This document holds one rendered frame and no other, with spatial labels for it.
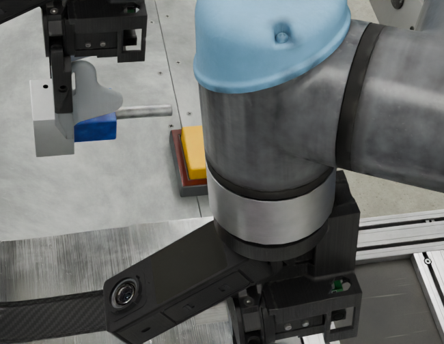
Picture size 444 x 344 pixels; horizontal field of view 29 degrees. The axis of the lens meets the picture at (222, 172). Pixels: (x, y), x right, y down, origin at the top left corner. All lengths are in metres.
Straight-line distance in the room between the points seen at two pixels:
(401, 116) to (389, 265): 1.26
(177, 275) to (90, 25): 0.24
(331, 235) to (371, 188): 1.49
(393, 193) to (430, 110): 1.63
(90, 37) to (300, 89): 0.33
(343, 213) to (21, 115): 0.55
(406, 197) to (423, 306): 0.46
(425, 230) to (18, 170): 0.95
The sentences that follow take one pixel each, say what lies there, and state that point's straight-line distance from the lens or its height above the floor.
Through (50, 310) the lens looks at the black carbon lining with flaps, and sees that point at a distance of 0.76.
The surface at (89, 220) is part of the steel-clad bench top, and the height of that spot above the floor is 0.80.
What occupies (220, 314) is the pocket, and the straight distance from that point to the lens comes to 0.79.
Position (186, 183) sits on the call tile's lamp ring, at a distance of 0.91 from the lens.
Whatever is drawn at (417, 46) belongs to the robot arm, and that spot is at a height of 1.28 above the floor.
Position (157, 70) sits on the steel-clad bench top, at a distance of 1.04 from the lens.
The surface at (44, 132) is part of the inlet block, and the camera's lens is 0.80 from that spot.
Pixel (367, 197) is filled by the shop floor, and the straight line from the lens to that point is 1.99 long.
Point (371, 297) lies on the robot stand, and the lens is 1.61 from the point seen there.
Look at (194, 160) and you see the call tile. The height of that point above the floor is 0.84.
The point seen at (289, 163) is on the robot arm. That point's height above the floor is 1.21.
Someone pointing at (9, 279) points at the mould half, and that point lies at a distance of 0.78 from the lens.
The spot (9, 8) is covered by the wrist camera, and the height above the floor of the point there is 1.09.
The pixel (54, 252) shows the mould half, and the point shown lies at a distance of 0.79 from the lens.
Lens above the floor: 1.56
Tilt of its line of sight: 52 degrees down
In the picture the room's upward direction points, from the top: 11 degrees clockwise
